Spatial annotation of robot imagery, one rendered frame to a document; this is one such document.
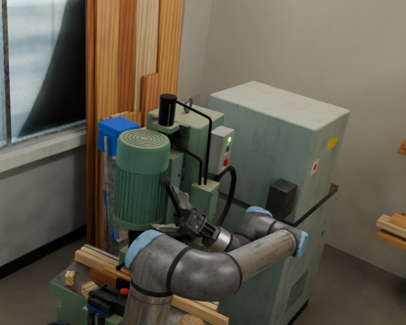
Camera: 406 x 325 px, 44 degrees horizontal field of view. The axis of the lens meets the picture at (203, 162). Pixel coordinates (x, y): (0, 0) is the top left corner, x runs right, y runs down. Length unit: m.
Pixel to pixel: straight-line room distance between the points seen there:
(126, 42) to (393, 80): 1.80
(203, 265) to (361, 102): 2.74
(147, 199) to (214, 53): 2.70
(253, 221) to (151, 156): 0.41
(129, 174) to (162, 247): 0.49
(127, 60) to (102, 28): 0.35
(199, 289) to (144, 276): 0.14
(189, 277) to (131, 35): 2.40
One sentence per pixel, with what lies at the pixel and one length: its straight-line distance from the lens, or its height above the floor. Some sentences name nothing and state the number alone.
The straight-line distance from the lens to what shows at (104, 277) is 1.92.
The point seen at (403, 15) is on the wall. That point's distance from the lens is 3.62.
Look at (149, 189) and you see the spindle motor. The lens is 1.67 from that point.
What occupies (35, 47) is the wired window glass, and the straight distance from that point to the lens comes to 3.11.
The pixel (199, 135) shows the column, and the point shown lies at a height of 1.49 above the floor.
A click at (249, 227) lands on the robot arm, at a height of 1.27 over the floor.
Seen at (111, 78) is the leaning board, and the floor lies 1.23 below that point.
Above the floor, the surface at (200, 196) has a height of 1.27.
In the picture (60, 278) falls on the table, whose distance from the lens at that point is 2.02.
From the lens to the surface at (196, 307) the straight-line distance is 1.86.
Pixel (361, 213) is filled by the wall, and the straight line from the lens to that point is 4.00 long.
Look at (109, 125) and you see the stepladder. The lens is 2.69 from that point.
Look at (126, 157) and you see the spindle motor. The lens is 1.63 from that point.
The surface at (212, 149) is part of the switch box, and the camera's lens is 1.87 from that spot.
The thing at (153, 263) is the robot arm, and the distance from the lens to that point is 1.20.
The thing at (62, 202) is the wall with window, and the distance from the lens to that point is 3.55.
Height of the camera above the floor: 2.15
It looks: 25 degrees down
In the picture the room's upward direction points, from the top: 8 degrees clockwise
